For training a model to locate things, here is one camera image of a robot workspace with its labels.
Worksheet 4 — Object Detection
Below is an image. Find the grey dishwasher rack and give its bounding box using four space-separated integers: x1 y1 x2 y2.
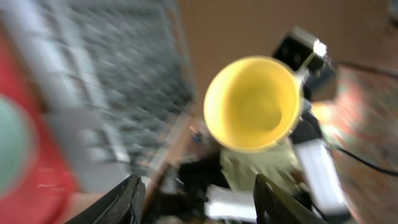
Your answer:
1 0 193 193

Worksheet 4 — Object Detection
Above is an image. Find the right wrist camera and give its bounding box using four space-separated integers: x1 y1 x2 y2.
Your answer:
272 27 337 102

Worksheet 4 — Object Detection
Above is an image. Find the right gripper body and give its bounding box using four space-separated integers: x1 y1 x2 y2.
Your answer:
155 149 259 224

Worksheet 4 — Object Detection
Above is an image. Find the mint green bowl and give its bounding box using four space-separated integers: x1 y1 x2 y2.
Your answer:
1 95 36 198

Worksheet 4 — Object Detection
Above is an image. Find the red serving tray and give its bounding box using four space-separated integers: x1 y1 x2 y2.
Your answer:
1 34 75 224

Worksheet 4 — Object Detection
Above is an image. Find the yellow plastic cup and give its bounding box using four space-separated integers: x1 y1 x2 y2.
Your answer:
203 55 303 192

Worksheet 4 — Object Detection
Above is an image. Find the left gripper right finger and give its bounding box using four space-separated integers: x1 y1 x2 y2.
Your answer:
253 174 327 224

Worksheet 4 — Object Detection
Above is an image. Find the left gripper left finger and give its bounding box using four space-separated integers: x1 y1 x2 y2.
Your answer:
66 175 146 224

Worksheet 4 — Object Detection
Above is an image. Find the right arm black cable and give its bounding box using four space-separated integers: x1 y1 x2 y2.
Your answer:
329 60 398 177

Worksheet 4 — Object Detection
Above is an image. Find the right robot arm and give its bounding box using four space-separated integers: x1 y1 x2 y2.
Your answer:
155 112 351 223

